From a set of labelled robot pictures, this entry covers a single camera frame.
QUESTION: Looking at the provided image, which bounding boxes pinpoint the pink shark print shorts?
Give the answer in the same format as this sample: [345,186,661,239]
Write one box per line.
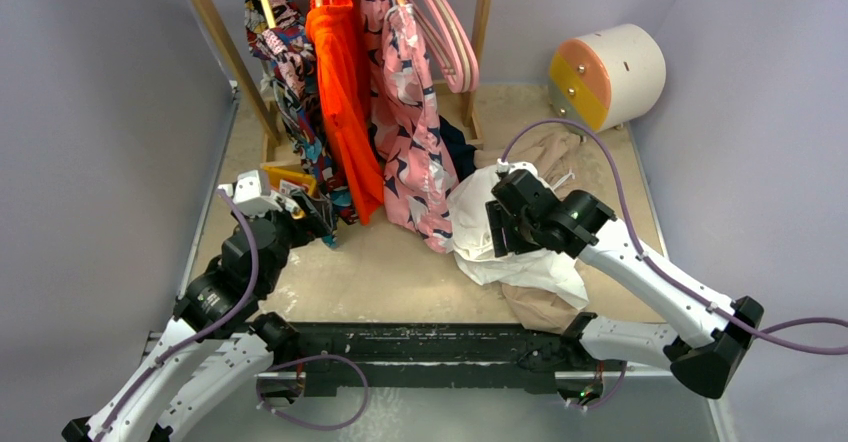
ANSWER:
[360,0,458,254]

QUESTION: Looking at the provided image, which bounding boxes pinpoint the navy blue shorts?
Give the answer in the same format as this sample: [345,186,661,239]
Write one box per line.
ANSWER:
[439,116,477,182]

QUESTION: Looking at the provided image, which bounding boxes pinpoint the yellow plastic bin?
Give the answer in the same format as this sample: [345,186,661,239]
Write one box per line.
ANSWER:
[260,163,318,198]

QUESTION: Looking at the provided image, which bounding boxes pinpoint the round white drawer cabinet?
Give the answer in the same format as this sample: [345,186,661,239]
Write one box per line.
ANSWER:
[548,24,667,132]

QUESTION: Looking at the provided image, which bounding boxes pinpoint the white shorts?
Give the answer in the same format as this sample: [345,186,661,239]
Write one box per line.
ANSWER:
[447,165,589,309]

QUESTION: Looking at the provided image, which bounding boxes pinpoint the comic print shorts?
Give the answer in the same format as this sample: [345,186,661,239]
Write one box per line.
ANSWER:
[244,0,359,229]

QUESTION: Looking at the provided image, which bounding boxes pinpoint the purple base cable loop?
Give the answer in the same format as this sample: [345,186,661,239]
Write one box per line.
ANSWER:
[254,354,370,433]

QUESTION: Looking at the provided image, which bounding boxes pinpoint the pink wooden hanger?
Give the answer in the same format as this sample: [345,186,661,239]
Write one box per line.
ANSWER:
[397,0,481,94]
[390,0,465,92]

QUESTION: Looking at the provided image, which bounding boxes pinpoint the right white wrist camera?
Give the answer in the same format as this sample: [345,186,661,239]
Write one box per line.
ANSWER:
[495,160,538,177]

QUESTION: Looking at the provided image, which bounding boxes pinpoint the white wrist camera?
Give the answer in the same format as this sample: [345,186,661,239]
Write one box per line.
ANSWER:
[217,169,303,217]
[495,160,538,177]

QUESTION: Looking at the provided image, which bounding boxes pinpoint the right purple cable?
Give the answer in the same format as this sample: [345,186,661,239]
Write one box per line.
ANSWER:
[500,118,848,357]

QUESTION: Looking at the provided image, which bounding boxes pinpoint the orange mesh shorts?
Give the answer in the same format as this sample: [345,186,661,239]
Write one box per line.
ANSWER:
[306,0,383,225]

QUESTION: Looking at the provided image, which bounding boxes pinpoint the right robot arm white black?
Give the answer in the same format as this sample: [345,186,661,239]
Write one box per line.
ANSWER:
[486,169,764,399]

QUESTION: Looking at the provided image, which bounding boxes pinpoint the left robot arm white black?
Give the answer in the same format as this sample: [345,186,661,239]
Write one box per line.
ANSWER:
[61,182,333,441]

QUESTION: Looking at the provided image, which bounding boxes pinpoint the wooden clothes rack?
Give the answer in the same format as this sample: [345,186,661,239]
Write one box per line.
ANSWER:
[189,0,492,164]

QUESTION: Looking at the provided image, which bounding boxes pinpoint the beige shorts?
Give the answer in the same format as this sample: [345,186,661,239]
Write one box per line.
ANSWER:
[473,125,624,334]

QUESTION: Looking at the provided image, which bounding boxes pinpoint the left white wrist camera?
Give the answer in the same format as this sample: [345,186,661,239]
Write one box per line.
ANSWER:
[217,169,303,217]

